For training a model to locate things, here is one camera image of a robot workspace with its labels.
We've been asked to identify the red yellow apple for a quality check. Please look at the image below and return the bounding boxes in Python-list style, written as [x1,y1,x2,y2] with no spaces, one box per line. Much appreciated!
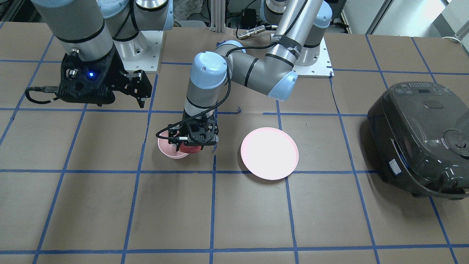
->
[179,144,202,154]

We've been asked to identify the pink bowl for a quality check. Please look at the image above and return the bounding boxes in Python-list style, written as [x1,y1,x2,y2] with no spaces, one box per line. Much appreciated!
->
[158,138,189,159]

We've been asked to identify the pink plate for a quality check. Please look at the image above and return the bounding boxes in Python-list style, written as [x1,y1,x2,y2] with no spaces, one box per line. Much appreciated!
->
[240,127,299,180]

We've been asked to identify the black rice cooker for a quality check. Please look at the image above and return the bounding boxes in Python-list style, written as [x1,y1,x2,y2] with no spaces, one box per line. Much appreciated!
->
[367,81,469,199]

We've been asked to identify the aluminium frame post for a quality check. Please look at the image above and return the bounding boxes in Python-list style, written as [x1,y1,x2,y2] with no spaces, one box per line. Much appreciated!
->
[210,0,226,34]

